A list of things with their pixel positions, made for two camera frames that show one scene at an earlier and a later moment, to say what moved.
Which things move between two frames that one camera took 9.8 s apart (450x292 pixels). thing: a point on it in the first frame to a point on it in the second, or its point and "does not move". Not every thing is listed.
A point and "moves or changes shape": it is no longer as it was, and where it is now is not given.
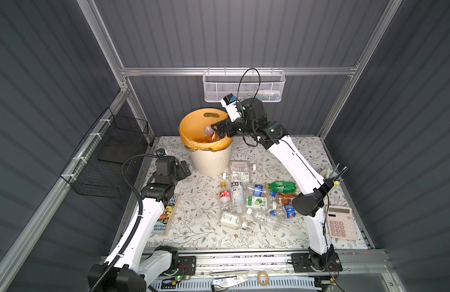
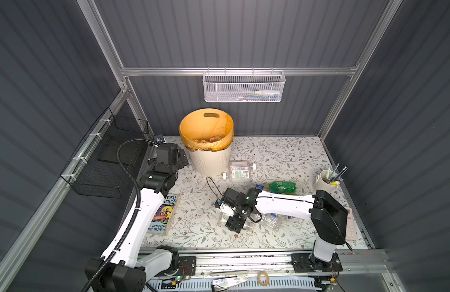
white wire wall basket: x=266 y=85 does not move
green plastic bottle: x=283 y=187 does not move
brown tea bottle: x=211 y=135 moves or changes shape
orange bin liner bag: x=192 y=126 does not move
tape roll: x=267 y=278 does not move
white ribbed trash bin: x=209 y=163 does not move
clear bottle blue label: x=290 y=211 moves or changes shape
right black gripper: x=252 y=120 to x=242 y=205
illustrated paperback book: x=162 y=225 does not move
